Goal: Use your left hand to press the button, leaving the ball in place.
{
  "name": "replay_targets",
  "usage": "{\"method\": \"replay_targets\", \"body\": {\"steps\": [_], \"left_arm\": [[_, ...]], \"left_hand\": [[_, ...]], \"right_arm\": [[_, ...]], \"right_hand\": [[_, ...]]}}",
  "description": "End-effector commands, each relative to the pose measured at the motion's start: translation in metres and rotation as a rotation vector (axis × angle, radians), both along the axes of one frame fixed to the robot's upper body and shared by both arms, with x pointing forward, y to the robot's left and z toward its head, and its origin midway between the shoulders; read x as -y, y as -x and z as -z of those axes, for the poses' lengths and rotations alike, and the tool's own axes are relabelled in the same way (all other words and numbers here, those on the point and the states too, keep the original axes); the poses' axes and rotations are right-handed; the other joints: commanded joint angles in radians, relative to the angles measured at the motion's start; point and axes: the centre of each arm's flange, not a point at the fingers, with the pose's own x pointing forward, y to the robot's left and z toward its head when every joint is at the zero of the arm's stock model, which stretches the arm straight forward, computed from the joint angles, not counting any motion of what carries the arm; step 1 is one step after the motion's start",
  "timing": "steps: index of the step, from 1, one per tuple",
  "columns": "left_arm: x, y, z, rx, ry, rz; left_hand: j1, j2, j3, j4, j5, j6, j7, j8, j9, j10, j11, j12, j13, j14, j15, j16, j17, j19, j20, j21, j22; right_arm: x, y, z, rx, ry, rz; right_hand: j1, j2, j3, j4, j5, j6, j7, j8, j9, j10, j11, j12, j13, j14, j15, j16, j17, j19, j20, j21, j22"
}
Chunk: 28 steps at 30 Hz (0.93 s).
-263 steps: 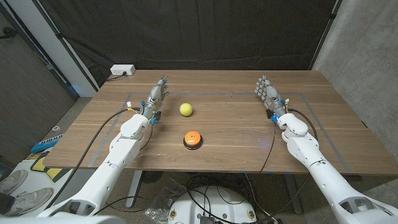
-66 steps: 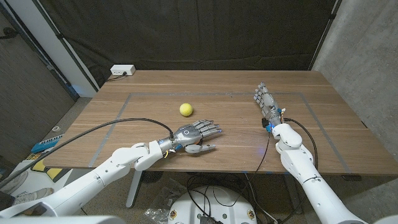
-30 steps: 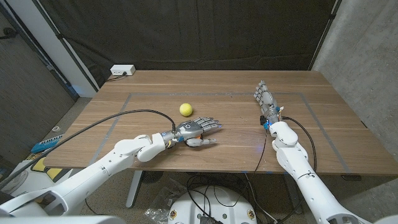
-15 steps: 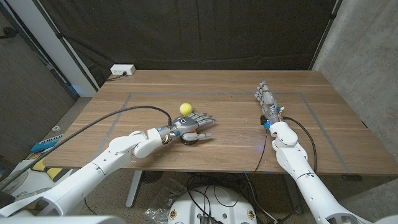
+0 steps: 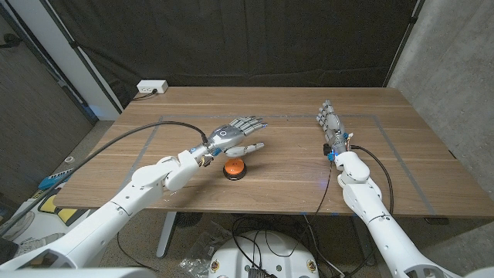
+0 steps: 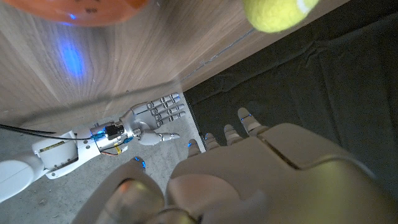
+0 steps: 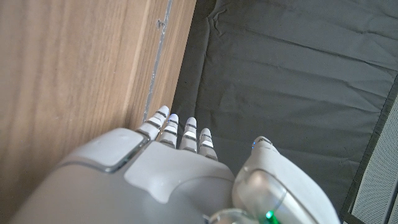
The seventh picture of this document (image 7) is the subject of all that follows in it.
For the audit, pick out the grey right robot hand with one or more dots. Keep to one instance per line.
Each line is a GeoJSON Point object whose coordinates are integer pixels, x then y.
{"type": "Point", "coordinates": [174, 183]}

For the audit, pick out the black backdrop curtain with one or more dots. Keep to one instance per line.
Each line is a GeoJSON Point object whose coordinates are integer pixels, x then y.
{"type": "Point", "coordinates": [289, 93]}

